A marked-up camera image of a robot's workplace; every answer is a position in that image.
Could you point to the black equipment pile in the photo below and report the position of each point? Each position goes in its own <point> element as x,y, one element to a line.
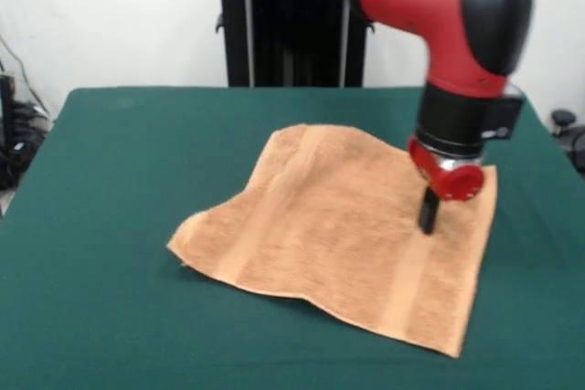
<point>23,152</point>

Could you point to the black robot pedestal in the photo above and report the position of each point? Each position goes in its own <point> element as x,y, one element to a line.
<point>237,34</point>

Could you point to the black computer case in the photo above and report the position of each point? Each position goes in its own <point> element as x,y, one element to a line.
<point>7,111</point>

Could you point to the dark green table cloth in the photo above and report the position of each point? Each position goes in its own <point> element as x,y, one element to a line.
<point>91,317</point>

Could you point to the grey pedestal leg with caster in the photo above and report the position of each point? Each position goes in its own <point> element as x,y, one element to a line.
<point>577,139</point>

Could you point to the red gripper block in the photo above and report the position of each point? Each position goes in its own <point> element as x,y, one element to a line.
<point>457,184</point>

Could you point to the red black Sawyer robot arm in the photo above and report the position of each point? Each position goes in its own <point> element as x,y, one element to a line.
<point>439,11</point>

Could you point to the tan terry towel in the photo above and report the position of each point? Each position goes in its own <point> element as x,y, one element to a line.
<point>320,235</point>

